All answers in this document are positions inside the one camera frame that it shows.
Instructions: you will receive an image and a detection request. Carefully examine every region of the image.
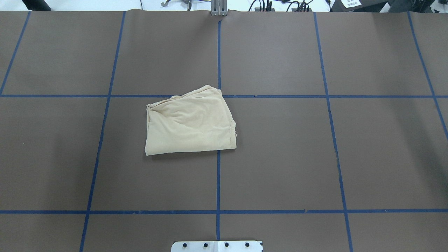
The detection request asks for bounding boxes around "cream long-sleeve printed shirt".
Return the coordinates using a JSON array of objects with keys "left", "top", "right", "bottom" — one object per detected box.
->
[{"left": 144, "top": 85, "right": 237, "bottom": 156}]

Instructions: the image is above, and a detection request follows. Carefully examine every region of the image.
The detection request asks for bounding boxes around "aluminium frame post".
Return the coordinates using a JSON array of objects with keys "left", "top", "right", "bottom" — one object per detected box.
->
[{"left": 211, "top": 0, "right": 228, "bottom": 16}]

